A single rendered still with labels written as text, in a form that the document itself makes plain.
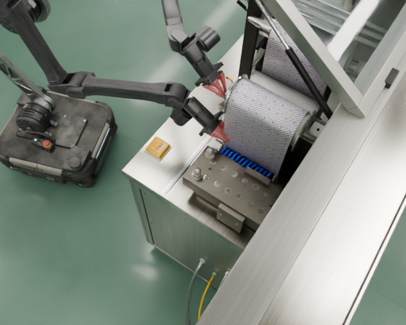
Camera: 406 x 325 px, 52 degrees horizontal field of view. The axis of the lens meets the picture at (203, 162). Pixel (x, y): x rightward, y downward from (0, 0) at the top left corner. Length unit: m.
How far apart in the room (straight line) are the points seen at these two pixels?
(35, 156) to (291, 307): 1.95
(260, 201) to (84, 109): 1.55
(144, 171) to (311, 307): 0.92
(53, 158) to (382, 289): 2.00
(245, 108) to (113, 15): 2.42
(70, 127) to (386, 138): 1.90
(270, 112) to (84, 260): 1.56
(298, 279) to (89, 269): 1.70
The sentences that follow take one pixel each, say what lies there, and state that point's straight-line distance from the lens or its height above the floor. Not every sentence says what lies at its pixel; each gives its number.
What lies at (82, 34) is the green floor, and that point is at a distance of 3.51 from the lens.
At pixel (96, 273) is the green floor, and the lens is 2.48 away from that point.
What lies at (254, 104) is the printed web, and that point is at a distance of 1.33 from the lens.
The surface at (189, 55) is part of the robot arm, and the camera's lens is 1.38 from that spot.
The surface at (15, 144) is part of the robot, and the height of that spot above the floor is 0.24.
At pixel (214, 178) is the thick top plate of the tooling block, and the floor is 1.03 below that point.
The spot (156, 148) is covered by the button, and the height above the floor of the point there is 0.92.
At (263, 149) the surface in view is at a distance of 1.43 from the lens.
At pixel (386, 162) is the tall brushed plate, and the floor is 1.44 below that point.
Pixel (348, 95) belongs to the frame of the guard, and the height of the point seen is 1.70.
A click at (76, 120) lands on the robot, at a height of 0.26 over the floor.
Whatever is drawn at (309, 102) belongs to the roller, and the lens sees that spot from 1.46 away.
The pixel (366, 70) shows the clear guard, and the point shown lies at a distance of 0.96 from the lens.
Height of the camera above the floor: 2.34
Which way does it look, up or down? 60 degrees down
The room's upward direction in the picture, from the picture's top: 2 degrees clockwise
